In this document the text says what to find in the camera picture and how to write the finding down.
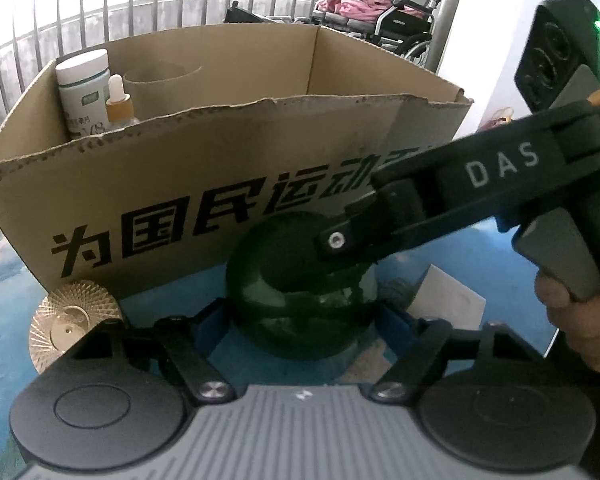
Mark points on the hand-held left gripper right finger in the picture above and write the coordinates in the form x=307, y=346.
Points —
x=390, y=321

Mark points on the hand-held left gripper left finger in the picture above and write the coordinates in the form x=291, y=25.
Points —
x=212, y=322

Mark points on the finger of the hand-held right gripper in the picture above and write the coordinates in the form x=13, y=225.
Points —
x=352, y=247

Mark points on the green glass ball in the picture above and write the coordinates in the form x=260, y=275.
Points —
x=290, y=310

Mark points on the printed cardboard box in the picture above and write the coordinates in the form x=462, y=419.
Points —
x=180, y=160

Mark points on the white supplement bottle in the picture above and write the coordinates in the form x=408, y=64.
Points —
x=82, y=95

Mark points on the person's right hand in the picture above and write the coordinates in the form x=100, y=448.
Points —
x=585, y=335

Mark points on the white rectangular block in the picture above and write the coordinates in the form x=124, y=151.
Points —
x=450, y=295

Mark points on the black jar with gold lid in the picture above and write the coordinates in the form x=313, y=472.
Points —
x=75, y=305

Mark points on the black wheelchair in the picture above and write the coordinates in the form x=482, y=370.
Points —
x=405, y=20

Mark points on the brown cardboard tube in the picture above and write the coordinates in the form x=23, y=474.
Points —
x=165, y=95

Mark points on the amber dropper bottle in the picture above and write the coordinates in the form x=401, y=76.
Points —
x=119, y=107

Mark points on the pink clothing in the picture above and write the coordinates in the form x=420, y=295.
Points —
x=355, y=5

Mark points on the metal balcony railing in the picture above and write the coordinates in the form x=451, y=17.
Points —
x=130, y=4

